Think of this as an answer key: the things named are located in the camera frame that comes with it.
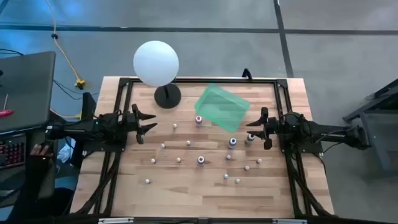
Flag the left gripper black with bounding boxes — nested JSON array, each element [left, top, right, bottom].
[[124, 104, 158, 144]]

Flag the red-handled screwdriver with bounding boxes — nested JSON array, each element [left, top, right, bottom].
[[0, 93, 15, 118]]

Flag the yellow extension cable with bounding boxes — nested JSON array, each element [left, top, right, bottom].
[[43, 0, 86, 121]]

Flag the white globe lamp black base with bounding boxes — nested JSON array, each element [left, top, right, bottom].
[[132, 40, 182, 110]]

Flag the person's forearm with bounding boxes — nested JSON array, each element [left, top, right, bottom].
[[18, 155, 55, 200]]

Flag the white crumpled tissue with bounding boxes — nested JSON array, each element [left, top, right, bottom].
[[57, 143, 72, 164]]

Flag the black aluminium table frame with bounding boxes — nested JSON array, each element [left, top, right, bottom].
[[71, 77, 335, 218]]

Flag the silver metal bracket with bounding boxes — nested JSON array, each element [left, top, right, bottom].
[[272, 218, 308, 224], [98, 217, 134, 224]]

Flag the grey side desk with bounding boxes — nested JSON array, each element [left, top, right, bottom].
[[0, 124, 60, 209]]

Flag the black metal cart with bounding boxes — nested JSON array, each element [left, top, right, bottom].
[[343, 79, 398, 183]]

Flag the person's hand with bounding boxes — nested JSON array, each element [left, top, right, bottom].
[[29, 143, 54, 159]]

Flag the green translucent plastic bin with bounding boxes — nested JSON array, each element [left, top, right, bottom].
[[194, 83, 251, 133]]

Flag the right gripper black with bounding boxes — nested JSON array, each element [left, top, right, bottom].
[[246, 107, 280, 151]]

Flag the black keyboard red keys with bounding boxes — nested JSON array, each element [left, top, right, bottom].
[[0, 134, 27, 170]]

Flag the grey laptop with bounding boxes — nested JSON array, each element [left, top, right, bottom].
[[0, 51, 57, 133]]

